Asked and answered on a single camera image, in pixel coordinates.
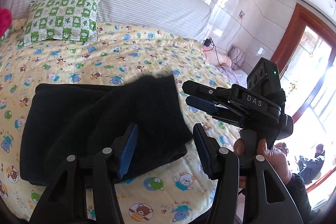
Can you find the person in dark jacket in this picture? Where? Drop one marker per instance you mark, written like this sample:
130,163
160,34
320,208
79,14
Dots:
310,168

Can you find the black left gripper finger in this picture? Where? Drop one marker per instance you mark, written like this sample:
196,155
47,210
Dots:
199,93
218,113

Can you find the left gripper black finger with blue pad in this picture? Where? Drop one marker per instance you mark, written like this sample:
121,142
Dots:
82,189
266,198

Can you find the black pants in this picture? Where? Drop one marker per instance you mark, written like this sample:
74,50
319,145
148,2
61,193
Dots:
80,120

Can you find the pink bedding pile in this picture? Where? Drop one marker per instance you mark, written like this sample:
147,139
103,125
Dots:
225,66

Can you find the person's right hand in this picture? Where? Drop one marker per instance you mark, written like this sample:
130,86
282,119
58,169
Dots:
275,157

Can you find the wall power socket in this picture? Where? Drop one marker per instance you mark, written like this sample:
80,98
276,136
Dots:
241,14

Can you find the pink fluffy blanket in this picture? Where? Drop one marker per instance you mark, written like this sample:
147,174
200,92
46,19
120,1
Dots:
5,20

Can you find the red wooden door frame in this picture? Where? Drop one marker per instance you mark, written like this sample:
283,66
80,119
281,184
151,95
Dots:
302,18

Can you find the dark sleeve forearm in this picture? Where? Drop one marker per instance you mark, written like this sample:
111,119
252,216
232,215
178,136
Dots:
297,190

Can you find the black camera box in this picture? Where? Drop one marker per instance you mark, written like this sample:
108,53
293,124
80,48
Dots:
265,81

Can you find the green checkered pillow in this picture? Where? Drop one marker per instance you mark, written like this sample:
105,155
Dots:
68,20

